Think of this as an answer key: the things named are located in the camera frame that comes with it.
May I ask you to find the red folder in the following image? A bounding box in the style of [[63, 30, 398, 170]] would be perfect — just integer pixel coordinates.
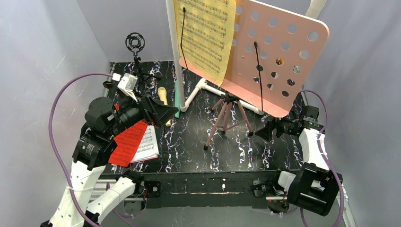
[[108, 108, 148, 167]]

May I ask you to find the pink sheet music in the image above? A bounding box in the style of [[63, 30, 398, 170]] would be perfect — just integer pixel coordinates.
[[131, 154, 158, 164]]

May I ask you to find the black tripod shock mount stand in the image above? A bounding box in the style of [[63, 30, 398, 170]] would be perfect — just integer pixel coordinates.
[[125, 32, 161, 96]]

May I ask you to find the pink music stand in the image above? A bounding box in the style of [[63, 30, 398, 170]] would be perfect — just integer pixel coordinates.
[[178, 0, 330, 151]]

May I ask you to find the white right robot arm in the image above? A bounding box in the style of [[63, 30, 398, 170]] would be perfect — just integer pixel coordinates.
[[255, 105, 343, 216]]

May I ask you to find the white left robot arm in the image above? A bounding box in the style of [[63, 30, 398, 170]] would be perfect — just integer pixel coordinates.
[[42, 95, 178, 227]]

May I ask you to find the yellow sheet music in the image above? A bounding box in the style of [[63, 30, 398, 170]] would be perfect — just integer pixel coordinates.
[[174, 0, 236, 86]]

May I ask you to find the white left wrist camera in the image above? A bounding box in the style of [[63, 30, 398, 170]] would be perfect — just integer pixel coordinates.
[[112, 73, 138, 100]]

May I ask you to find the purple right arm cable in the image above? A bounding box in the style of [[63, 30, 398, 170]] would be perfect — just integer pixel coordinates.
[[297, 90, 345, 227]]

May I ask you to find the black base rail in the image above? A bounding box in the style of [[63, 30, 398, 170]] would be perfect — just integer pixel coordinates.
[[143, 170, 281, 209]]

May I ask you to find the white PVC pipe frame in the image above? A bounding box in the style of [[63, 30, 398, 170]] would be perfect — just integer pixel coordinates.
[[165, 0, 328, 115]]

